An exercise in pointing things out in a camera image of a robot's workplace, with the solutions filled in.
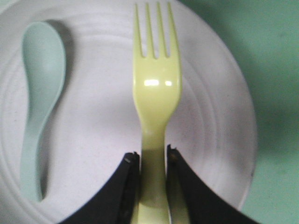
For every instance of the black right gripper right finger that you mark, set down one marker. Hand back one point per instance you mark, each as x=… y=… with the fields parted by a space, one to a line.
x=192 y=201

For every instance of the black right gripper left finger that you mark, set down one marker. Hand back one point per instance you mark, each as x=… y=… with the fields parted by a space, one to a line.
x=114 y=202

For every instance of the beige round plate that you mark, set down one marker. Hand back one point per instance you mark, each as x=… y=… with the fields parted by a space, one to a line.
x=95 y=122

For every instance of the yellow plastic fork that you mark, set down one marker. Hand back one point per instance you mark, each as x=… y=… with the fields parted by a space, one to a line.
x=157 y=87

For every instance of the pale green plastic spoon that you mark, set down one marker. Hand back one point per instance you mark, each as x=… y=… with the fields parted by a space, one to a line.
x=44 y=61

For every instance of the light green serving tray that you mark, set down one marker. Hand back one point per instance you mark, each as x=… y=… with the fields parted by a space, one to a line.
x=263 y=36

